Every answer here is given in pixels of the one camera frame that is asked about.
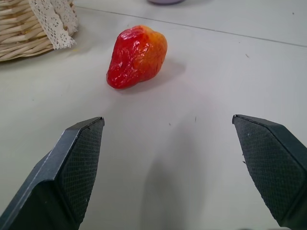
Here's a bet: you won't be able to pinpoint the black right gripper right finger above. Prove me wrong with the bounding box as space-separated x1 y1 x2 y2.
232 114 307 230

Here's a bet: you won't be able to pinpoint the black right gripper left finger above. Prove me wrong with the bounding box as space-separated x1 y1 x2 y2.
0 116 105 230

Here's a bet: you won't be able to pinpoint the red orange toy fruit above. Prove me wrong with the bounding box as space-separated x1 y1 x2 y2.
106 24 168 90

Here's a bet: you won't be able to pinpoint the wicker basket with lace trim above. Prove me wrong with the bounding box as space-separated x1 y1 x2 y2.
0 0 79 62

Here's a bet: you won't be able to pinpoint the purple round object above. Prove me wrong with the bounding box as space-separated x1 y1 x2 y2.
147 0 186 5

